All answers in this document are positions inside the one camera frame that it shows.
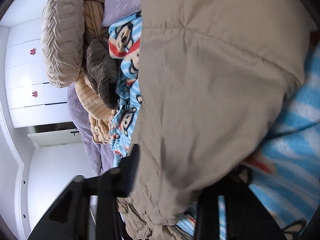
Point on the white door with handle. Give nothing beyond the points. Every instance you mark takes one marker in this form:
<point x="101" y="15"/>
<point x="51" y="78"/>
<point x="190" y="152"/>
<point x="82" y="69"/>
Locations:
<point x="56" y="138"/>

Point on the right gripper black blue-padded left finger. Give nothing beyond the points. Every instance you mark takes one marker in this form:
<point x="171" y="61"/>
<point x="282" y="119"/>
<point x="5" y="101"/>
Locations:
<point x="68" y="216"/>

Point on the blue striped monkey blanket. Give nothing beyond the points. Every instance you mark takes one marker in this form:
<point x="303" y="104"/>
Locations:
<point x="285" y="164"/>

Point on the round cream pleated cushion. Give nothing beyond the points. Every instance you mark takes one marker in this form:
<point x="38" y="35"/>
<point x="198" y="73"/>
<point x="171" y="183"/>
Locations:
<point x="62" y="40"/>

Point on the purple quilted bedspread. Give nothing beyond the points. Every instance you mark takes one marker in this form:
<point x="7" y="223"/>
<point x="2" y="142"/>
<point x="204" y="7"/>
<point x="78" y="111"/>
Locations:
<point x="99" y="156"/>

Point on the beige puffer jacket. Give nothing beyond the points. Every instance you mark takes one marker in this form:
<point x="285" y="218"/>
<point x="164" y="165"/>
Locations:
<point x="213" y="75"/>

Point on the brown fleece garment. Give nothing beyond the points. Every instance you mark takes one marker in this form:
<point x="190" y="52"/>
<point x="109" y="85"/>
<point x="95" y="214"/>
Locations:
<point x="102" y="73"/>

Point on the white wardrobe with stickers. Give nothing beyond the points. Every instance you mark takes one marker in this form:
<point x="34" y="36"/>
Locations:
<point x="32" y="100"/>

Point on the beige striped fleece garment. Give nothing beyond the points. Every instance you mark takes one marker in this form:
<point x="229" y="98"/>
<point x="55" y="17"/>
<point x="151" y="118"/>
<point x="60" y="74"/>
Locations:
<point x="85" y="87"/>

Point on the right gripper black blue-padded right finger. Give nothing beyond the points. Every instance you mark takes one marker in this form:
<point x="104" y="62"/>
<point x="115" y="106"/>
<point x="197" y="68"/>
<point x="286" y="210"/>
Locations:
<point x="246" y="217"/>

